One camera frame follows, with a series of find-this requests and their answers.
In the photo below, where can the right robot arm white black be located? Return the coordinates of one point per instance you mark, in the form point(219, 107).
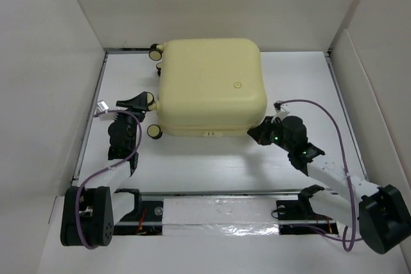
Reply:
point(378, 214)

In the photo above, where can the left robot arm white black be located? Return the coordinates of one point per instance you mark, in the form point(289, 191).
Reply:
point(93, 207)

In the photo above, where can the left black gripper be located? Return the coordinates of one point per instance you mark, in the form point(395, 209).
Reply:
point(138, 105)

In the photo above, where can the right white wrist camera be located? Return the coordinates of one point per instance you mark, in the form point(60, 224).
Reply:
point(280, 112)

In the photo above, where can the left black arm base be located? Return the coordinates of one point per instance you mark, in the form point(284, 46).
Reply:
point(145, 218)

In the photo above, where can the silver aluminium rail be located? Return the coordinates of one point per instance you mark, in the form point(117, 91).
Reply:
point(218, 193)

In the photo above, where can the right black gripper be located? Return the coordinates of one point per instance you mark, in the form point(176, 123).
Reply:
point(259, 133)

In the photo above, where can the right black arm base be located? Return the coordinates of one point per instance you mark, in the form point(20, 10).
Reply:
point(296, 217)

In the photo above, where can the yellow hard-shell suitcase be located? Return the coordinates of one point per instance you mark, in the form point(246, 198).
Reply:
point(209, 87)

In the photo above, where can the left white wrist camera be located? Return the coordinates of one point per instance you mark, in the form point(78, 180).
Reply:
point(101, 110)

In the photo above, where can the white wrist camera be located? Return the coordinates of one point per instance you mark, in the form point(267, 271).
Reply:
point(280, 112)
point(101, 110)

